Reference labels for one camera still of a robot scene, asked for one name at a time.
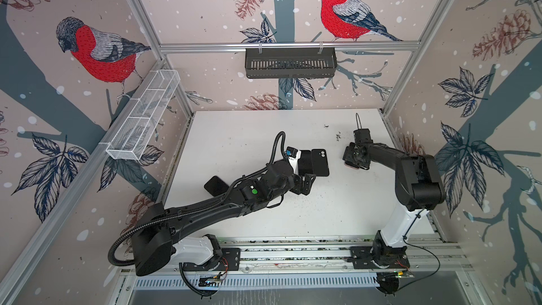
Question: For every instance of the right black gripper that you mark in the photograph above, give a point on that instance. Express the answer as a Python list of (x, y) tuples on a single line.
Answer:
[(348, 153)]

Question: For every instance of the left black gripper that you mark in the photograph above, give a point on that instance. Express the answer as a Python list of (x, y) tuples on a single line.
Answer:
[(298, 188)]

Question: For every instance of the purple phone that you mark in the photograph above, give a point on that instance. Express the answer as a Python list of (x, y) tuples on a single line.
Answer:
[(304, 163)]

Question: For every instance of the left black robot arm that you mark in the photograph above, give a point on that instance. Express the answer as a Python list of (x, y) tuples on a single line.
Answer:
[(160, 229)]

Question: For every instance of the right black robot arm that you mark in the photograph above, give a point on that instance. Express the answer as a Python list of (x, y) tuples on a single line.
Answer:
[(418, 188)]

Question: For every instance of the black phone near left arm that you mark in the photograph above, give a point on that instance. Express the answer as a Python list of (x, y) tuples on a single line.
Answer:
[(216, 186)]

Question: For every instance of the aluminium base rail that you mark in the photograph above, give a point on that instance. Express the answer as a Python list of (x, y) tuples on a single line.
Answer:
[(425, 253)]

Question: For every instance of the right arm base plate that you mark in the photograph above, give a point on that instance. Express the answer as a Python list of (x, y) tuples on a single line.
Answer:
[(366, 258)]

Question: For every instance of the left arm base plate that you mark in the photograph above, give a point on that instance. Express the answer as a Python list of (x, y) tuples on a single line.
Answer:
[(229, 260)]

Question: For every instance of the black wire wall basket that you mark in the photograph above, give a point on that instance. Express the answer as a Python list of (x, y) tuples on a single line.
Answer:
[(290, 63)]

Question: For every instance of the white mesh wall tray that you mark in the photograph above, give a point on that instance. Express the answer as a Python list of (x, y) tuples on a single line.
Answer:
[(137, 129)]

